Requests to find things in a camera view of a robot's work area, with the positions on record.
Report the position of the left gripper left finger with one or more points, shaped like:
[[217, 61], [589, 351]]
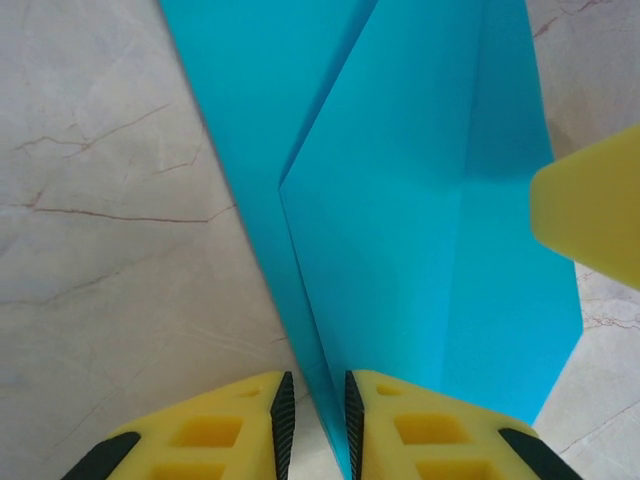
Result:
[[210, 440]]

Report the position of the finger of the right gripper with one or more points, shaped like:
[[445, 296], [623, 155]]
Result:
[[590, 210]]

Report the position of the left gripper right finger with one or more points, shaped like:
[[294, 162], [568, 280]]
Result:
[[430, 440]]

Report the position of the blue paper sheet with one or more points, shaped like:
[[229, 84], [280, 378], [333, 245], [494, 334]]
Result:
[[400, 200]]

